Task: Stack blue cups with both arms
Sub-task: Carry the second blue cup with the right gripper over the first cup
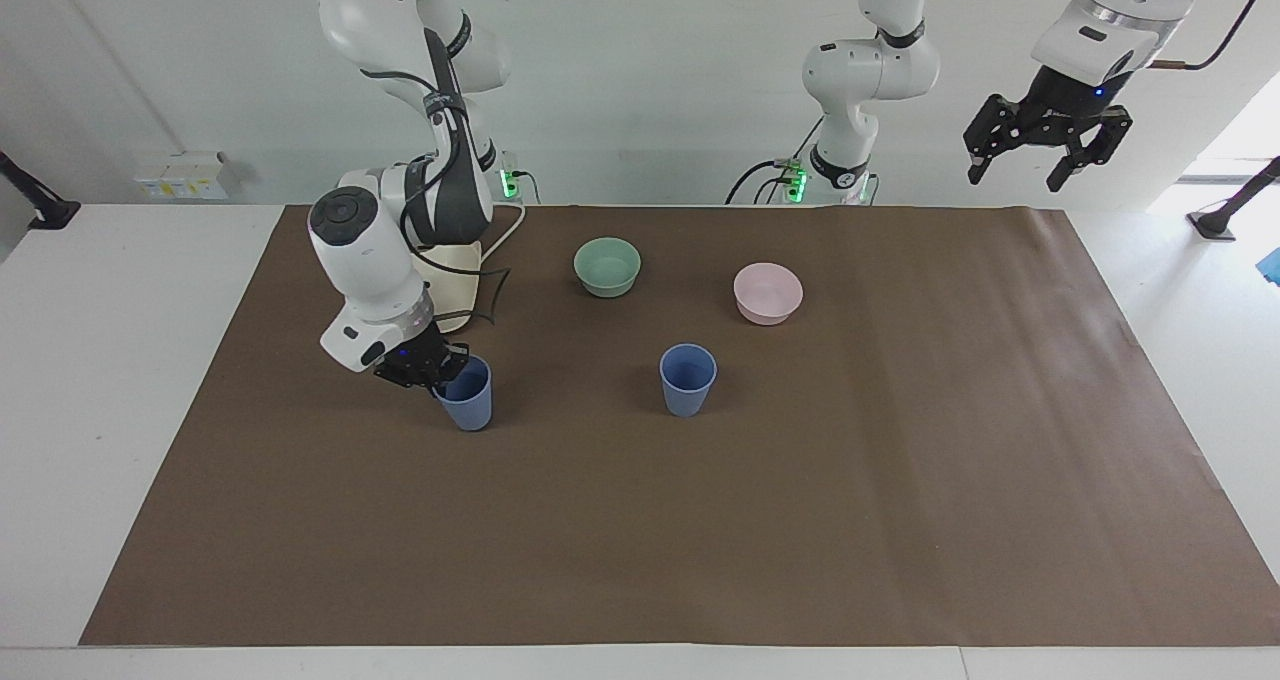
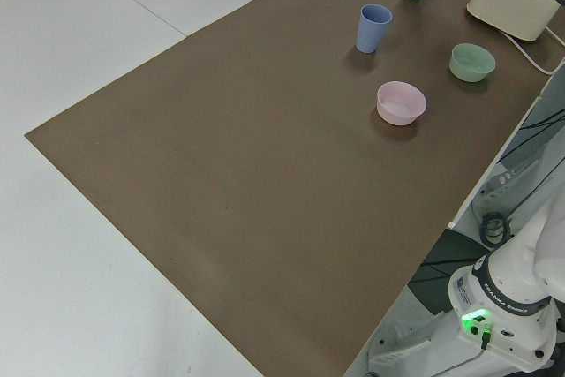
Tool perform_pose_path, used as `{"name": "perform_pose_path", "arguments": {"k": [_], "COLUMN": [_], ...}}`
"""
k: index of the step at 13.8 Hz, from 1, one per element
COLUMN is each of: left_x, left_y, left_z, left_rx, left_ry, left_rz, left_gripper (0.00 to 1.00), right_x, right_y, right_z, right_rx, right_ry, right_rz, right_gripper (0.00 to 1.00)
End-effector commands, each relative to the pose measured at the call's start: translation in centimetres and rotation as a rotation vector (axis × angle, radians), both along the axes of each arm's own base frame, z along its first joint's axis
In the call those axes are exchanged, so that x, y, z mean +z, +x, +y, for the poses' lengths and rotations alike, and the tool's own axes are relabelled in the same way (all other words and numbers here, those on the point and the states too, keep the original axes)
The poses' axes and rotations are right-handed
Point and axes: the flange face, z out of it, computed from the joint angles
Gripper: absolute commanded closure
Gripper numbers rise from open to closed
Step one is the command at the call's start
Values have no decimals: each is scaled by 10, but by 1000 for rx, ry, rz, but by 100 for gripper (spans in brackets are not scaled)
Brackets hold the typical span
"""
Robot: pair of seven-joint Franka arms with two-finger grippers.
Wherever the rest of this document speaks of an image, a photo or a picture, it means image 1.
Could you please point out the pink bowl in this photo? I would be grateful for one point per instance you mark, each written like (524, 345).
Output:
(768, 293)

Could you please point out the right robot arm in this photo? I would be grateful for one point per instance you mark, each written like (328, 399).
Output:
(365, 260)

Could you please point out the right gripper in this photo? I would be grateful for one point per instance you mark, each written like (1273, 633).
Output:
(415, 360)

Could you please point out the blue object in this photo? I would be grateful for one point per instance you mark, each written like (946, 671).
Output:
(1272, 265)

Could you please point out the black stand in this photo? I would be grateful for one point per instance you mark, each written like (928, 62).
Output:
(1235, 205)
(40, 205)

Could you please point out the white wall box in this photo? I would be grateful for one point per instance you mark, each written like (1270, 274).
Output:
(185, 175)

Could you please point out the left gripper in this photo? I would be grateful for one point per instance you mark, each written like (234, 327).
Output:
(1068, 110)

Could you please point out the blue cup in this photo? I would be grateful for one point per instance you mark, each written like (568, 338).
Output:
(688, 385)
(468, 400)

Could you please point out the green bowl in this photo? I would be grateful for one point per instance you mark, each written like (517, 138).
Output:
(607, 268)

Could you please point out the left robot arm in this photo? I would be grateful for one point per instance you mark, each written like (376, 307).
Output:
(850, 70)

